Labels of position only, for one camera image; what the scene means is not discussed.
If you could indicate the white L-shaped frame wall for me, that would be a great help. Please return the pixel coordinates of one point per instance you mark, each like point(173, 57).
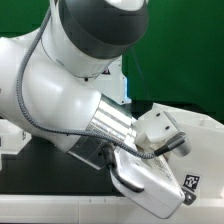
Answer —
point(100, 210)

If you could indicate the small white drawer left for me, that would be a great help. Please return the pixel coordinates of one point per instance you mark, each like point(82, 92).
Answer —
point(12, 138)

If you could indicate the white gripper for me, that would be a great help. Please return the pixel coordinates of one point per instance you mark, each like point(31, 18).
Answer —
point(150, 184)

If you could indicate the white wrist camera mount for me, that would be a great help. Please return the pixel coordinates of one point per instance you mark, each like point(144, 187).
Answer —
point(158, 128)

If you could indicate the white drawer housing box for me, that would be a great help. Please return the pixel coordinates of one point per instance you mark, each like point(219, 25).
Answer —
point(202, 170)

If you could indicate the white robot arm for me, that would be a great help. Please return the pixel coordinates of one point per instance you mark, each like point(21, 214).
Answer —
point(46, 89)

